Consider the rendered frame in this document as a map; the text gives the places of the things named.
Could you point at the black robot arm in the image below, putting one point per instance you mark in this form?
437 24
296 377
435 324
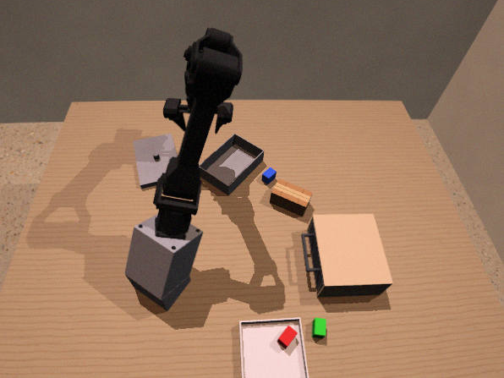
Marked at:
215 71

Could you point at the green block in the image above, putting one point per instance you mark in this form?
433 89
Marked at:
319 328

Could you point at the blue block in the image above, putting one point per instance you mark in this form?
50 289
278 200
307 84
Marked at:
268 175

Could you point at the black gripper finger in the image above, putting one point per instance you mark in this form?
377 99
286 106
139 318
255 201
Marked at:
179 121
218 125

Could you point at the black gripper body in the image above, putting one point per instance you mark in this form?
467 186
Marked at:
172 108

